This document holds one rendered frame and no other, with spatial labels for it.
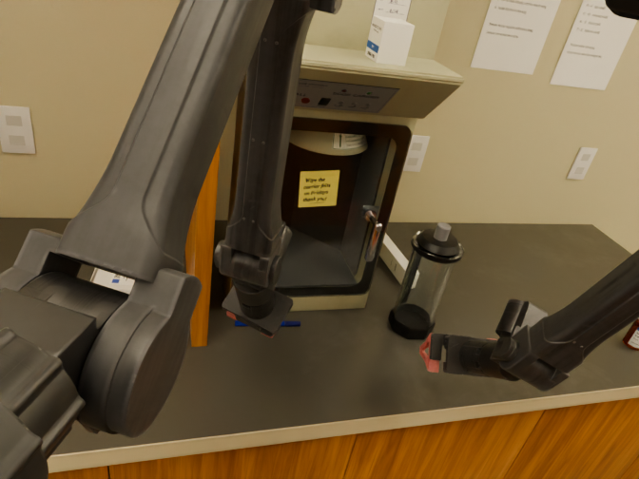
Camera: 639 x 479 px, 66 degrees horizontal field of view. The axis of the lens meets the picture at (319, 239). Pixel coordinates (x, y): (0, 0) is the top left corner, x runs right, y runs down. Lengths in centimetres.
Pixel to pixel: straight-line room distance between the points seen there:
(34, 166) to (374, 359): 94
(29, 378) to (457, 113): 140
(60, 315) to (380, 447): 89
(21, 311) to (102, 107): 106
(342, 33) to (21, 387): 73
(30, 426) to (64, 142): 115
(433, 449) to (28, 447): 101
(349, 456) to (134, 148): 88
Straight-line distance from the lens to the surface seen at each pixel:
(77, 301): 31
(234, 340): 104
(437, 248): 101
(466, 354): 90
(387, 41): 81
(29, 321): 29
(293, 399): 95
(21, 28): 131
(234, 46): 35
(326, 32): 86
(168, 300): 30
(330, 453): 107
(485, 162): 167
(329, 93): 81
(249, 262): 65
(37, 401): 26
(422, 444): 116
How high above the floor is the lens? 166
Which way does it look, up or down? 31 degrees down
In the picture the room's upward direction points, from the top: 11 degrees clockwise
